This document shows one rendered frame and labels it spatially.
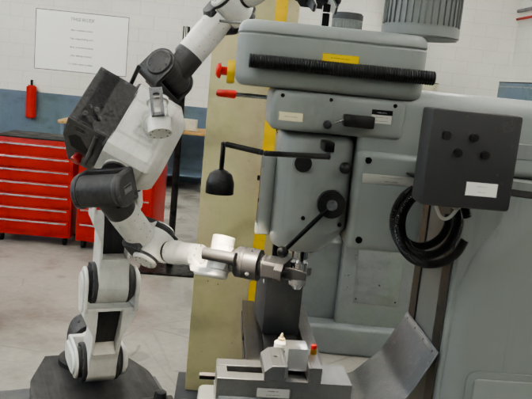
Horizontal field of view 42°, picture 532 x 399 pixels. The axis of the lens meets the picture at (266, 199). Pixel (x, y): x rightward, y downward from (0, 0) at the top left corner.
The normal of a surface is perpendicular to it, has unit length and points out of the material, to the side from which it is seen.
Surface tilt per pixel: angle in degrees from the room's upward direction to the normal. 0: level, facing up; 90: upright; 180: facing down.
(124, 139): 58
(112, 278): 81
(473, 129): 90
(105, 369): 103
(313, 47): 90
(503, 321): 88
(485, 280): 90
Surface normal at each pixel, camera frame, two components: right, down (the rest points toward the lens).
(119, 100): 0.40, -0.35
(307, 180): 0.05, 0.18
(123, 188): 0.96, -0.04
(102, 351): 0.27, -0.78
